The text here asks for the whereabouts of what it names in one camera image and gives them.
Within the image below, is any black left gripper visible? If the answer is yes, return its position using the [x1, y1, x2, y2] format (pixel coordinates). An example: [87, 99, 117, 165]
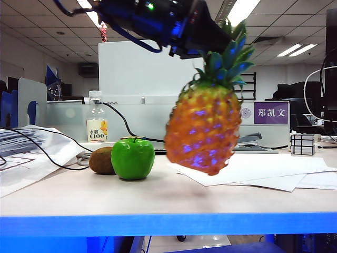
[170, 0, 236, 59]

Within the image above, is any plastic pineapple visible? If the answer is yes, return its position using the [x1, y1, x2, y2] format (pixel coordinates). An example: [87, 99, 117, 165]
[164, 20, 256, 177]

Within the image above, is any green plastic apple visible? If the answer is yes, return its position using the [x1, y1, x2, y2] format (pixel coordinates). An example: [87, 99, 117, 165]
[110, 137, 155, 181]

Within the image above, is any brown plastic kiwi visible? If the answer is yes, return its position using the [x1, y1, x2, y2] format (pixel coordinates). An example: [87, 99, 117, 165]
[88, 147, 116, 176]

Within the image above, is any wide ceiling light panel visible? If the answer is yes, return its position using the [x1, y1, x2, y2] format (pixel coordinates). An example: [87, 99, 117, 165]
[227, 0, 261, 27]

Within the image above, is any ceiling air vent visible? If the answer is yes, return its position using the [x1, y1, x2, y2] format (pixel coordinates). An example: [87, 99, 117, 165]
[254, 35, 285, 44]

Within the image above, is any white AOC monitor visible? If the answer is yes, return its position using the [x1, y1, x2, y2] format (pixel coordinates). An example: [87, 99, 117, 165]
[84, 41, 237, 105]

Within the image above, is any double ceiling light strip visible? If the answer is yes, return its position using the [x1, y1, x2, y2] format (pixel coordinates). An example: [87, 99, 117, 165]
[277, 44, 318, 57]

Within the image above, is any frosted glass desk partition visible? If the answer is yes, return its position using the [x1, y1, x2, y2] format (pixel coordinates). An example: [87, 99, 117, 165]
[47, 101, 290, 148]

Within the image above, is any long ceiling light strip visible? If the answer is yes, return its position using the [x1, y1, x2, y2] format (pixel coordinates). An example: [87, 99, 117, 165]
[77, 0, 103, 26]

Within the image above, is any purple and white name plate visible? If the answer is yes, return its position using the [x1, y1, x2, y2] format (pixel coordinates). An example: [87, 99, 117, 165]
[239, 100, 290, 126]

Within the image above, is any grey flat tray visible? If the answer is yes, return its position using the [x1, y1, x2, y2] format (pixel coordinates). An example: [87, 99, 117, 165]
[233, 146, 280, 154]

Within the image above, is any black computer monitor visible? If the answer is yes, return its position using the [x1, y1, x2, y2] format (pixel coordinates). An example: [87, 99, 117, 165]
[325, 9, 337, 135]

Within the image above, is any clear C100 drink bottle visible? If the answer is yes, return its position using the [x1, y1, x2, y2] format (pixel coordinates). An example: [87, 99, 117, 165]
[86, 90, 109, 143]

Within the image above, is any white paper sheet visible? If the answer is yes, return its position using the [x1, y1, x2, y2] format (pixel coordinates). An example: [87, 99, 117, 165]
[167, 153, 330, 187]
[231, 173, 308, 192]
[296, 170, 337, 191]

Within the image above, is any silver mirror cube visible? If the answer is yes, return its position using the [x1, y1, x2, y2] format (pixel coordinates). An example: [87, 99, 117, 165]
[290, 133, 316, 156]

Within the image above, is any blue perforated file holder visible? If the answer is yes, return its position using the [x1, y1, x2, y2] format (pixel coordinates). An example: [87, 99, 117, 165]
[46, 64, 63, 101]

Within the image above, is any white power strip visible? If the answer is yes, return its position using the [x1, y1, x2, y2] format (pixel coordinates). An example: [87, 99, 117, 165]
[78, 141, 118, 153]

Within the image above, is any white bookend with cutout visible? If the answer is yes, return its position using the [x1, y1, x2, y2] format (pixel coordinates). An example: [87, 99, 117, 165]
[17, 77, 48, 128]

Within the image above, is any translucent red-printed plastic bag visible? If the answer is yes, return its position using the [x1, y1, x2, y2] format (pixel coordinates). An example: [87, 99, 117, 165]
[0, 125, 93, 198]

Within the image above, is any blue bookend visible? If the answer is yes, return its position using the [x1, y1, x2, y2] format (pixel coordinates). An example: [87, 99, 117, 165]
[0, 89, 19, 129]

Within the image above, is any stack of printed papers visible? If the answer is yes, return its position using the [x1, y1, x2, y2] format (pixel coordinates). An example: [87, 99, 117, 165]
[0, 129, 43, 158]

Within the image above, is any black wall rack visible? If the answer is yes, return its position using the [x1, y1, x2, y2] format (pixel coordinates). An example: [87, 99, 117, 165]
[241, 72, 257, 101]

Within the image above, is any dark wall-mounted box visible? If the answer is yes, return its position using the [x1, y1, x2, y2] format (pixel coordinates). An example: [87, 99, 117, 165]
[78, 62, 100, 79]

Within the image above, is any thick black cable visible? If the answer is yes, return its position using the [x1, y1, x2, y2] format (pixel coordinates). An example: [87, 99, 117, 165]
[100, 101, 167, 144]

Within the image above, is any white looped cable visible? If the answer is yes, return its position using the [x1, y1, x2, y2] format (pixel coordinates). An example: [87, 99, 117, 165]
[304, 65, 337, 123]

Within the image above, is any black looped cable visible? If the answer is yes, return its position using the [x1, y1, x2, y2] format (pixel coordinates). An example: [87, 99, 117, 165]
[320, 48, 337, 122]

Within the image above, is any white power strip cable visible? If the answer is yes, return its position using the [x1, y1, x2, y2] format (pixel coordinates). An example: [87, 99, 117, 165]
[76, 151, 93, 167]

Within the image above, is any thin black cable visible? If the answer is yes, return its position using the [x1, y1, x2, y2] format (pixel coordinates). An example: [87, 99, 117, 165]
[0, 127, 98, 171]

